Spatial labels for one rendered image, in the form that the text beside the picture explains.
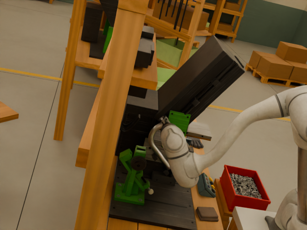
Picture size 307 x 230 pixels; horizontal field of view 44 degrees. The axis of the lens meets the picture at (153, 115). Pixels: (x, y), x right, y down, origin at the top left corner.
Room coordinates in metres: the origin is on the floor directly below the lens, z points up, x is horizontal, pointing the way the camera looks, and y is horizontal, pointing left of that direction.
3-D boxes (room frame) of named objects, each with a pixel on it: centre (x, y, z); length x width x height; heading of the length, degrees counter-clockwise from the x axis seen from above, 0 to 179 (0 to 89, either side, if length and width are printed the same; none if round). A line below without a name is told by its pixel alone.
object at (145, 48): (1.66, 0.12, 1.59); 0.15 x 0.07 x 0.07; 6
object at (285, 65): (8.14, -2.38, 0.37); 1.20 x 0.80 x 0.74; 111
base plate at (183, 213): (1.98, -0.07, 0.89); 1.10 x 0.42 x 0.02; 6
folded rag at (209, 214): (1.58, -0.39, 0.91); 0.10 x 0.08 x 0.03; 107
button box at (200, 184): (1.82, -0.38, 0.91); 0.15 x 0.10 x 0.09; 6
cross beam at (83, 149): (1.93, 0.30, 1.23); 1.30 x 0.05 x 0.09; 6
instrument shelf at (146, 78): (1.95, 0.19, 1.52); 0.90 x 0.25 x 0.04; 6
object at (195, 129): (2.07, -0.16, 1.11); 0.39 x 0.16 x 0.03; 96
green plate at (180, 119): (1.91, -0.14, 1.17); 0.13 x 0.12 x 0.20; 6
